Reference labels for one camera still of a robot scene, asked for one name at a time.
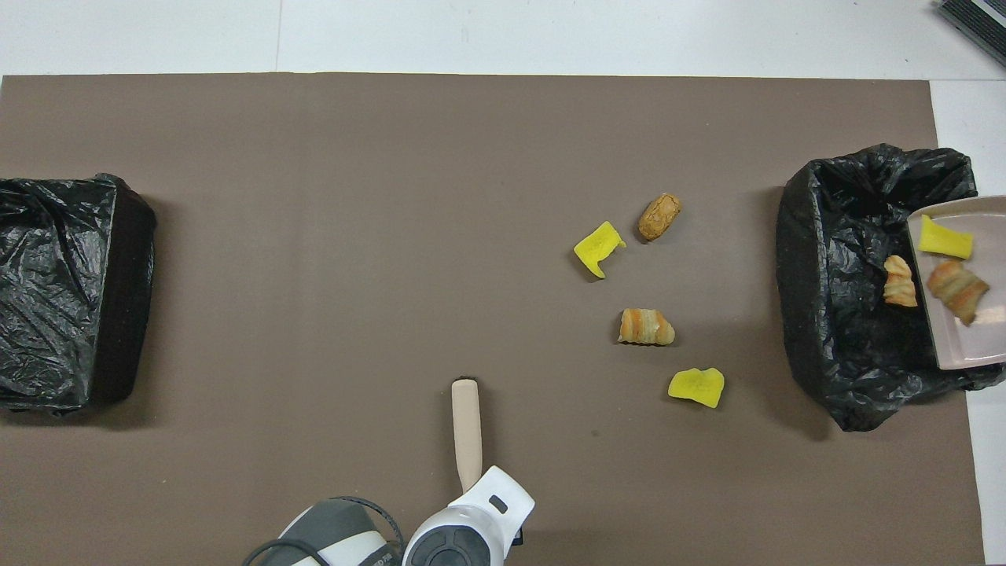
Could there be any black bag lined bin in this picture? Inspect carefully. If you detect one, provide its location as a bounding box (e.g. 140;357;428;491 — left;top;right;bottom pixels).
0;174;157;415
776;144;1006;432

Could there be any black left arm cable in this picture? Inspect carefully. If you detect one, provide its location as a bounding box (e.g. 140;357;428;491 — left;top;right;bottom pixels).
242;495;406;566

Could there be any brown paper table mat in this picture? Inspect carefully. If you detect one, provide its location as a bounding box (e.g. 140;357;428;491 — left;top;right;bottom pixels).
0;73;987;566

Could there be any dark ribbed object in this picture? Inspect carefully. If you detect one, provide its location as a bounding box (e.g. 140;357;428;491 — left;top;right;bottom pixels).
937;0;1006;68

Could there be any beige hand brush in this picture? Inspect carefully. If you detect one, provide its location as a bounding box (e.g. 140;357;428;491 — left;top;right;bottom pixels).
451;377;482;494

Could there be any pale torn bread piece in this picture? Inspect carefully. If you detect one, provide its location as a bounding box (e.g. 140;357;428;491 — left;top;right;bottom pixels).
883;255;919;308

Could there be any small yellow sponge chunk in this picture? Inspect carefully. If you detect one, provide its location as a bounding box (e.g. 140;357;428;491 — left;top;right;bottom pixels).
918;215;974;260

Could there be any beige plastic dustpan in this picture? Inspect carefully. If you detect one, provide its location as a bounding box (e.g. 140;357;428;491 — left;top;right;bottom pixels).
906;195;1006;371

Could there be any striped orange croissant roll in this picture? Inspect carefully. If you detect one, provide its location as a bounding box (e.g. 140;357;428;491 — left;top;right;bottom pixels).
619;308;676;347

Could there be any notched yellow sponge piece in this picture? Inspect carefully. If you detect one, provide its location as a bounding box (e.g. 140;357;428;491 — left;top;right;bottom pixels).
574;222;627;279

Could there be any striped orange bread slice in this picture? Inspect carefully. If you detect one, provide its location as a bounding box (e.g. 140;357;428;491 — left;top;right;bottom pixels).
926;260;990;327

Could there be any brown bread roll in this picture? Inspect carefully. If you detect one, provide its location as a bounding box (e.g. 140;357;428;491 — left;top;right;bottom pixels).
638;193;682;241

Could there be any yellow sponge with green back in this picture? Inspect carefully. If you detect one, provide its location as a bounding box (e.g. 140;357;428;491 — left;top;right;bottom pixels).
668;367;725;409

